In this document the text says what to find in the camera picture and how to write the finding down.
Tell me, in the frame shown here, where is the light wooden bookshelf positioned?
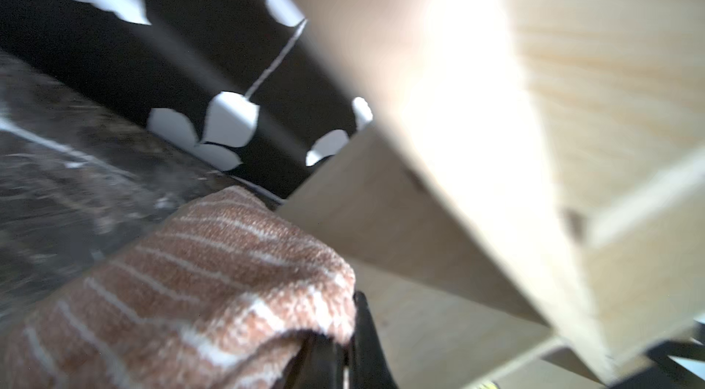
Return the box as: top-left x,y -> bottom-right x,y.
281,0 -> 704,388

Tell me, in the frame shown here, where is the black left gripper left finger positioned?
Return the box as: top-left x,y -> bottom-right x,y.
283,334 -> 345,389

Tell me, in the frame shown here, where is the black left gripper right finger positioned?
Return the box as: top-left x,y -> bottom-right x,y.
348,291 -> 398,389

